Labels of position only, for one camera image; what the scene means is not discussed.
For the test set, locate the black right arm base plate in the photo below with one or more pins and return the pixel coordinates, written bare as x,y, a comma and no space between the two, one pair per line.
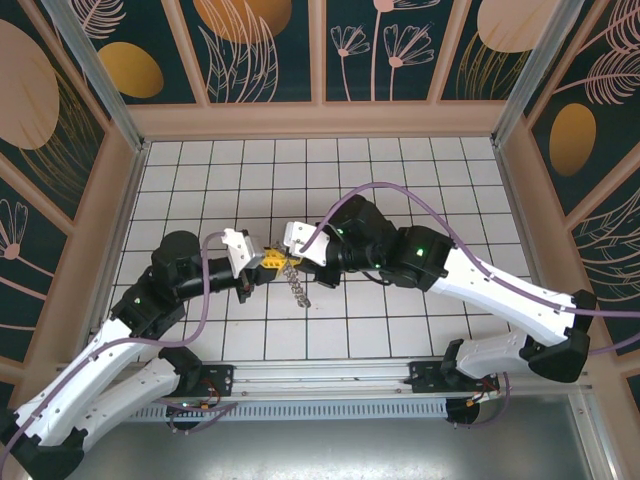
422,377

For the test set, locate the aluminium mounting rail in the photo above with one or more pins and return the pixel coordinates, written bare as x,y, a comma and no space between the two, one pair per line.
320,375

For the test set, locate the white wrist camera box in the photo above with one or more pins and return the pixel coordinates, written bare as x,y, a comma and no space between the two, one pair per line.
240,247
305,240

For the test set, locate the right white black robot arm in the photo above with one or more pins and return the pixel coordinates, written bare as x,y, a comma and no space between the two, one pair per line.
500,300

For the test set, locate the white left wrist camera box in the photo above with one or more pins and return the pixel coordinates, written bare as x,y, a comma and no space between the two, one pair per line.
240,247

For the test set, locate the aluminium frame bar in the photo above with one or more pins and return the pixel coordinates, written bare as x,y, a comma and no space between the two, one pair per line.
591,440

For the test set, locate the grey metal sheet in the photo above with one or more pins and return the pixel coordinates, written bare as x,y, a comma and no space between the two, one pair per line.
320,450

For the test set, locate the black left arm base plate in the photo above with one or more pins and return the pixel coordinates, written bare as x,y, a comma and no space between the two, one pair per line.
220,380

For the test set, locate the aluminium corner post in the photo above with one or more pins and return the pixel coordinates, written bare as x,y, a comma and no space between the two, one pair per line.
540,75
101,80

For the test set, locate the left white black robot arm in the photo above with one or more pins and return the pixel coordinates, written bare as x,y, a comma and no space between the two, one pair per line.
75,380

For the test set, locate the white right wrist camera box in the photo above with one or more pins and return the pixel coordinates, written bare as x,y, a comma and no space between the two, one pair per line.
305,240

